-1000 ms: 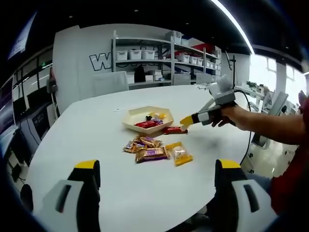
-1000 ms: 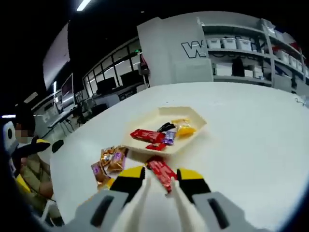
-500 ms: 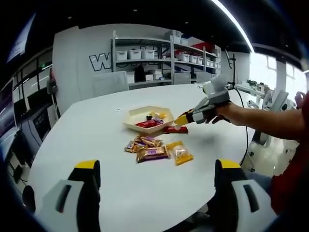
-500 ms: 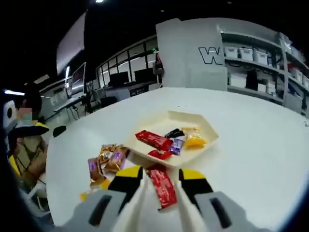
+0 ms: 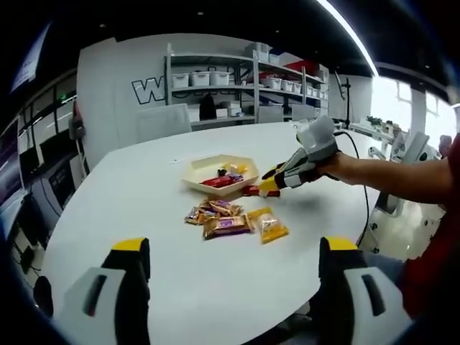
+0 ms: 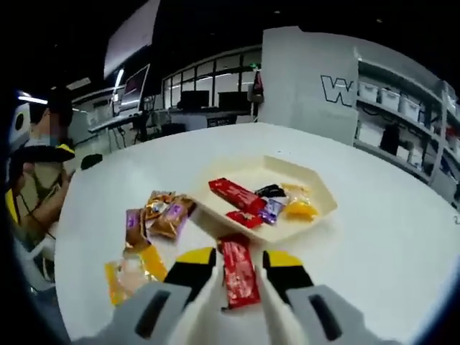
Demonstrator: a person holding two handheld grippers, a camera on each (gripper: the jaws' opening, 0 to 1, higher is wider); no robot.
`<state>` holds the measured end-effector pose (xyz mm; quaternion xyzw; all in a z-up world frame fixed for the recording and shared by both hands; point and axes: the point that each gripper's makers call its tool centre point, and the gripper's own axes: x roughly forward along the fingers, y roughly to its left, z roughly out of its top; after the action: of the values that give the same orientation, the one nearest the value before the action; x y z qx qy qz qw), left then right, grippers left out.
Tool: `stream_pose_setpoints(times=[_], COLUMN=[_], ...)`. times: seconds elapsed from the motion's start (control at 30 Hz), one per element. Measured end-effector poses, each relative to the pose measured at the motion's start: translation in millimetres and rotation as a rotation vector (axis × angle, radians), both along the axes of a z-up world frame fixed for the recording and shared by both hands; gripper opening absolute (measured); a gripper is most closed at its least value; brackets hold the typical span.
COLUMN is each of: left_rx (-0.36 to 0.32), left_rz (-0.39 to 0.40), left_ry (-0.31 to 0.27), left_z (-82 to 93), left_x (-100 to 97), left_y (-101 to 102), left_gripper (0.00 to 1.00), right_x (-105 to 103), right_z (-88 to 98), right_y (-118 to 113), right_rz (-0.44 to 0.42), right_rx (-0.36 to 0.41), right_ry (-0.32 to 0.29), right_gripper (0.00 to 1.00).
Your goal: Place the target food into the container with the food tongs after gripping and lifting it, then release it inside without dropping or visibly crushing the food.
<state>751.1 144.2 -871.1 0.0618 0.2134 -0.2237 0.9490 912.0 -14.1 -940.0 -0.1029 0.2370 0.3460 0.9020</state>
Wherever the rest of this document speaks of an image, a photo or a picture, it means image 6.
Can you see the black cookie packet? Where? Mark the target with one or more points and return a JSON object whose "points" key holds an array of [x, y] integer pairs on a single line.
{"points": [[271, 191]]}

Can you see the white cartons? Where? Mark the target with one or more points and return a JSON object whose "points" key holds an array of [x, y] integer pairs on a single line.
{"points": [[368, 136]]}

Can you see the black monitor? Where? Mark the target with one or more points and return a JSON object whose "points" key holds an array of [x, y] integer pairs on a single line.
{"points": [[195, 99], [233, 100]]}

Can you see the white office desk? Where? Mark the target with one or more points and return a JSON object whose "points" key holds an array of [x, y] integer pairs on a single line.
{"points": [[108, 125]]}

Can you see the shiny orange snack packet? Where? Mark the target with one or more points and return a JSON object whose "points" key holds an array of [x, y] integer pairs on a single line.
{"points": [[158, 206]]}

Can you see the black backpack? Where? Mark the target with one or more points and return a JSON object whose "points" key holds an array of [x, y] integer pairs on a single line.
{"points": [[390, 140]]}

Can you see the small red snack packet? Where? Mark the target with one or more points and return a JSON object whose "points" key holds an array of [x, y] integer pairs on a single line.
{"points": [[246, 219]]}

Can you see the large white hanging screen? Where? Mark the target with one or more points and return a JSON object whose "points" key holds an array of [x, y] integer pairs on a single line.
{"points": [[131, 39]]}

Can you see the beige hexagonal container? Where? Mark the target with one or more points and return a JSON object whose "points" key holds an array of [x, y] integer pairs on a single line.
{"points": [[251, 174]]}

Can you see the group of white storage bins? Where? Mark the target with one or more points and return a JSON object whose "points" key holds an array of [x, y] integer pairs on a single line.
{"points": [[390, 98]]}

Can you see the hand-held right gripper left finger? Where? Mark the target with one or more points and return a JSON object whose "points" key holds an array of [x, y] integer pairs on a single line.
{"points": [[143, 316]]}

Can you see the red hanging bag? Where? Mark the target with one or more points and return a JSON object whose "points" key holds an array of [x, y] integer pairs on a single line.
{"points": [[256, 88]]}

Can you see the long red wafer bar packet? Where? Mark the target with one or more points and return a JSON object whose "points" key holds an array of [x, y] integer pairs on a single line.
{"points": [[237, 196], [239, 276]]}

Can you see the pink lit monitor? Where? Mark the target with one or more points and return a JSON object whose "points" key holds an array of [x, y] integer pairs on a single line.
{"points": [[136, 88]]}

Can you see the grey metal shelving rack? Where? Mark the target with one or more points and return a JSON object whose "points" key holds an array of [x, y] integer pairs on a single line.
{"points": [[427, 136]]}

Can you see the purple snack packet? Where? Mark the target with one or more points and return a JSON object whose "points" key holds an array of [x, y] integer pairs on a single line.
{"points": [[271, 212]]}

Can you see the bright ceiling light bar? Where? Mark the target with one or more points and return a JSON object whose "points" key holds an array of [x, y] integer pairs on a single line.
{"points": [[32, 97]]}

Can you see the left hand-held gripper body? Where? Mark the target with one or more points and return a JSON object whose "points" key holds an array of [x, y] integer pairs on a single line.
{"points": [[21, 122]]}

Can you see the brown packet with purple label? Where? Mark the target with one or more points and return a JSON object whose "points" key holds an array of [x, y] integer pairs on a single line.
{"points": [[134, 230], [172, 219]]}

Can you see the yellow clear snack packet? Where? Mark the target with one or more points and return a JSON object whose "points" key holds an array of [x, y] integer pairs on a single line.
{"points": [[294, 189], [302, 210], [133, 276]]}

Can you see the grey desk counter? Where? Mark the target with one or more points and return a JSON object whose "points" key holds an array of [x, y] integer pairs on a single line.
{"points": [[201, 120]]}

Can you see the small black device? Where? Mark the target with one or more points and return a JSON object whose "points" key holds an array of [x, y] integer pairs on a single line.
{"points": [[91, 161]]}

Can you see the white chair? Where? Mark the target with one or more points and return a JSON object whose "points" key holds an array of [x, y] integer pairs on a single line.
{"points": [[45, 248]]}

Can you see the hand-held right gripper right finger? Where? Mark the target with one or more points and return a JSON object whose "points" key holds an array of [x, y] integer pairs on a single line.
{"points": [[323, 316]]}

